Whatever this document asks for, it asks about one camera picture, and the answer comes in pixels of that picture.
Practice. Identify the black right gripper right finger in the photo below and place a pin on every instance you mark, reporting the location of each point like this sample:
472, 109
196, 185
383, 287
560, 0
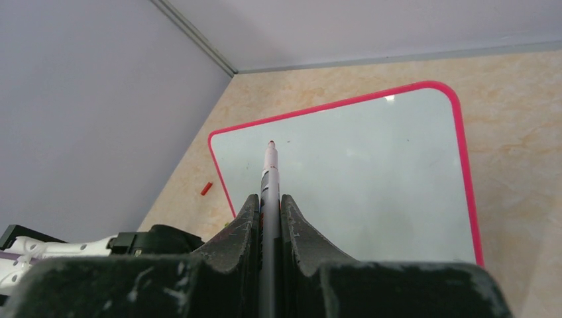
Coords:
320, 280

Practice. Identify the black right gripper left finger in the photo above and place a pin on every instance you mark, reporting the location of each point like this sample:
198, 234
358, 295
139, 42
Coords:
217, 279

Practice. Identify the red and white marker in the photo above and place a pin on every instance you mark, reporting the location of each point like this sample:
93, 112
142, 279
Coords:
270, 231

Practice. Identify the red marker cap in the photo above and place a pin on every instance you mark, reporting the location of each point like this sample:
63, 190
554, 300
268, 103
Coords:
206, 188

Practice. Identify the pink framed whiteboard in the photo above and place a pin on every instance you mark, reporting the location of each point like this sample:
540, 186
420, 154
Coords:
383, 176

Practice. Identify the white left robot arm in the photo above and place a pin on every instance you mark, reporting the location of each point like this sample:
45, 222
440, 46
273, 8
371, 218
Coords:
22, 248

